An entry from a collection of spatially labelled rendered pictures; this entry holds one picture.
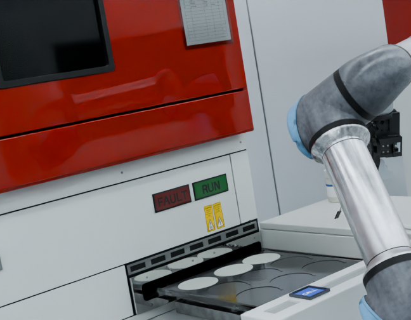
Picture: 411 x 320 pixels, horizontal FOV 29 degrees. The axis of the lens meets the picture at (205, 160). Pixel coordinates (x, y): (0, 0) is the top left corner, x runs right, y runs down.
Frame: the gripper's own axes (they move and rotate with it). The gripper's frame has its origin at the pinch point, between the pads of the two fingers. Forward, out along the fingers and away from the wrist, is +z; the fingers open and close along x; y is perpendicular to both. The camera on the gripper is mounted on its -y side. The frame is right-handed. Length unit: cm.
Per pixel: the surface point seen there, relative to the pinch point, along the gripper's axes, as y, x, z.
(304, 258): -20.5, -8.1, 13.7
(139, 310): -63, -12, 19
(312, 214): -12.4, 12.1, 11.5
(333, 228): -12.5, -8.1, 6.7
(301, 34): 50, 246, 11
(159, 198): -55, 1, -4
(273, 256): -27.1, -1.4, 15.6
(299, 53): 47, 242, 21
